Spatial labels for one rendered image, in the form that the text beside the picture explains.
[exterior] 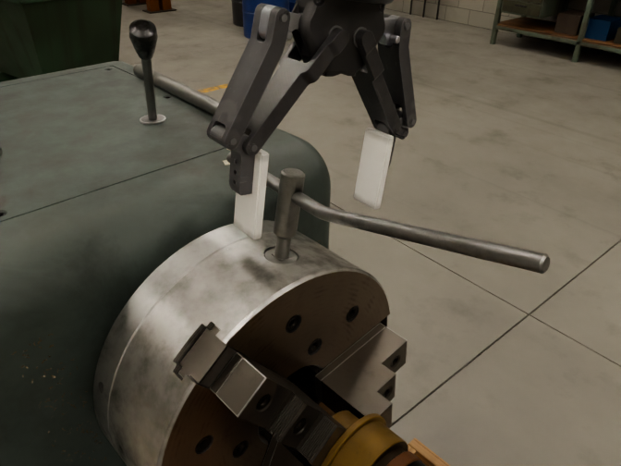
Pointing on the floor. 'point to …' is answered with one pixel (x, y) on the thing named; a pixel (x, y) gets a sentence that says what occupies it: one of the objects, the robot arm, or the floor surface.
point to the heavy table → (152, 6)
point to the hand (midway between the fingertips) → (313, 204)
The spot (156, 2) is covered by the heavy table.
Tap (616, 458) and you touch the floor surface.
